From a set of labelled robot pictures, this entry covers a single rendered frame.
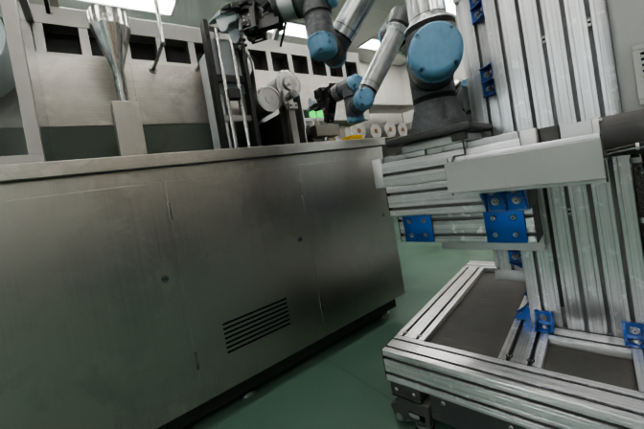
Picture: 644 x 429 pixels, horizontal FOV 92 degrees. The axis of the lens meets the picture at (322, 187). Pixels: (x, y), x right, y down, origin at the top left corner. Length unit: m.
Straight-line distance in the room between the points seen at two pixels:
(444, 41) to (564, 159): 0.34
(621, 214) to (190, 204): 1.18
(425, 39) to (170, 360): 1.12
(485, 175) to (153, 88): 1.52
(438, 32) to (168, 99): 1.34
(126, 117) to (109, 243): 0.57
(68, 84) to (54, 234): 0.85
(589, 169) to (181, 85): 1.66
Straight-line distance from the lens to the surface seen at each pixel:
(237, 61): 1.46
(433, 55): 0.78
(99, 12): 1.58
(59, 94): 1.74
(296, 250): 1.25
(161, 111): 1.75
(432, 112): 0.89
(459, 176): 0.74
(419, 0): 0.85
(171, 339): 1.14
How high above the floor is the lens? 0.74
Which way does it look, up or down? 1 degrees down
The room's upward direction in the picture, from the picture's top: 10 degrees counter-clockwise
